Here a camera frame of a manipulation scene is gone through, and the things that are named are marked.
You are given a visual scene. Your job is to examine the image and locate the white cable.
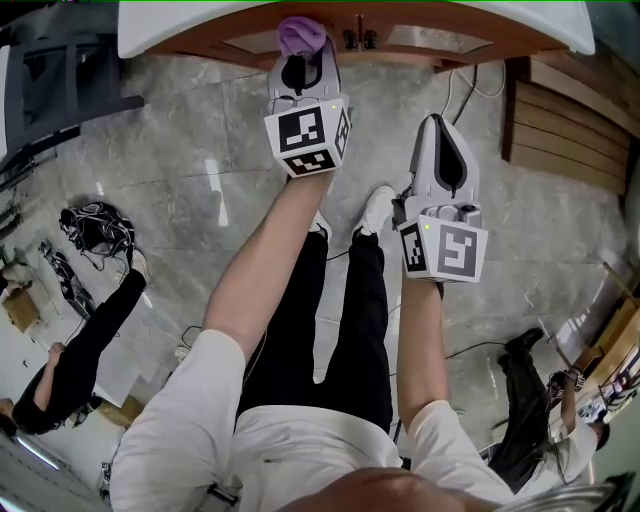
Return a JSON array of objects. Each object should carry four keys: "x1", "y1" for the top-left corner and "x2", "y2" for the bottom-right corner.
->
[{"x1": 442, "y1": 62, "x2": 507, "y2": 121}]

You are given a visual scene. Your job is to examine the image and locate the person's own face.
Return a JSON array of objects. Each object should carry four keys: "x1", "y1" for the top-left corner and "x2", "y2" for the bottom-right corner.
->
[{"x1": 277, "y1": 467, "x2": 501, "y2": 512}]

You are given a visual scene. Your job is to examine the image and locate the cardboard box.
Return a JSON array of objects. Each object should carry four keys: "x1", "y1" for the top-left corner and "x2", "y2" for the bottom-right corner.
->
[{"x1": 0, "y1": 282, "x2": 41, "y2": 334}]

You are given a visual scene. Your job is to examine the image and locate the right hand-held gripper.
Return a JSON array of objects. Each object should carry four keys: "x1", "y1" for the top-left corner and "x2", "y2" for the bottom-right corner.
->
[{"x1": 391, "y1": 113, "x2": 490, "y2": 285}]

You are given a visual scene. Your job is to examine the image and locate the person's right forearm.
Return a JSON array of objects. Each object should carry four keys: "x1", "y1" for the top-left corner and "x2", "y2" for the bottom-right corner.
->
[{"x1": 397, "y1": 277, "x2": 451, "y2": 441}]

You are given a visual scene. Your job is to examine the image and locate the grey shoulder strap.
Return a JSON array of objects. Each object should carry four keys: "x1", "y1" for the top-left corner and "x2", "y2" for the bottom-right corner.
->
[{"x1": 205, "y1": 480, "x2": 240, "y2": 509}]

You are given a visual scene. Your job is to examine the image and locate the white vanity basin top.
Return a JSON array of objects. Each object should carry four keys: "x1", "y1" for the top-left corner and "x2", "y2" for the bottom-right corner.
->
[{"x1": 117, "y1": 0, "x2": 596, "y2": 59}]

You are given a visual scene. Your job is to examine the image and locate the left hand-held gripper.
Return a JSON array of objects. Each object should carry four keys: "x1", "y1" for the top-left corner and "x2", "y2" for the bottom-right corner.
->
[{"x1": 263, "y1": 36, "x2": 353, "y2": 180}]

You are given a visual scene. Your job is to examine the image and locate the person's black trousers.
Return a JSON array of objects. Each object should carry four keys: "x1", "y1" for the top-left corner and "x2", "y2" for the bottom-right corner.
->
[{"x1": 234, "y1": 227, "x2": 394, "y2": 436}]

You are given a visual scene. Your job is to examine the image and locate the wooden slat panel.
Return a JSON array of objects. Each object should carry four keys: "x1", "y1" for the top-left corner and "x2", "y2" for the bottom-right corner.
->
[{"x1": 501, "y1": 54, "x2": 632, "y2": 196}]

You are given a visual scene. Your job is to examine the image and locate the wooden side table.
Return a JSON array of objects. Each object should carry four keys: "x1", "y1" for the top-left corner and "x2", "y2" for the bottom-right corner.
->
[{"x1": 564, "y1": 294, "x2": 640, "y2": 382}]

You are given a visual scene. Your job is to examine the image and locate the black white patterned bag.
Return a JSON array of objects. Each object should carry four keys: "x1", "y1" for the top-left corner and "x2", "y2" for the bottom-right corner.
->
[{"x1": 59, "y1": 201, "x2": 136, "y2": 257}]

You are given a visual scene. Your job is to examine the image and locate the person's white t-shirt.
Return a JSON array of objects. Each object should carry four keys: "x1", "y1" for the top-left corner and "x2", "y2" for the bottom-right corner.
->
[{"x1": 108, "y1": 327, "x2": 516, "y2": 512}]

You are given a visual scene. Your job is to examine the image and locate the person's left forearm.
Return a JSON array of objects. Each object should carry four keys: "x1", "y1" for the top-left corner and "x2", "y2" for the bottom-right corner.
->
[{"x1": 202, "y1": 169, "x2": 335, "y2": 361}]

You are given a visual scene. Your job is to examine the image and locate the purple cloth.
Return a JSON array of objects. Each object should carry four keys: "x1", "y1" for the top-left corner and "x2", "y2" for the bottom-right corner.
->
[{"x1": 277, "y1": 15, "x2": 329, "y2": 57}]

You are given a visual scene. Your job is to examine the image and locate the white top dark frame table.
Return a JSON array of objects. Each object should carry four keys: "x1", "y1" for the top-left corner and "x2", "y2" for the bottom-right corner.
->
[{"x1": 0, "y1": 32, "x2": 146, "y2": 174}]

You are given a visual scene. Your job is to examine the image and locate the black cabled device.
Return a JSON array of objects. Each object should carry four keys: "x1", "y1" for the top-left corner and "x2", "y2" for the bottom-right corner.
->
[{"x1": 39, "y1": 240, "x2": 96, "y2": 321}]

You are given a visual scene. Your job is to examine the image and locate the wooden vanity cabinet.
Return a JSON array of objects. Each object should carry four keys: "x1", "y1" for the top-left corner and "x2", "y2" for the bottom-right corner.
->
[{"x1": 144, "y1": 2, "x2": 571, "y2": 74}]

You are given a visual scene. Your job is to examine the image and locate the black tether cable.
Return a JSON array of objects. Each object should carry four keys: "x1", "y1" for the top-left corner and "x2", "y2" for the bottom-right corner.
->
[{"x1": 452, "y1": 64, "x2": 479, "y2": 126}]

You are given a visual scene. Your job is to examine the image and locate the cluttered display rack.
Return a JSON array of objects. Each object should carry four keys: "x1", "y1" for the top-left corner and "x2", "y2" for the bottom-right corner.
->
[{"x1": 574, "y1": 344, "x2": 640, "y2": 426}]

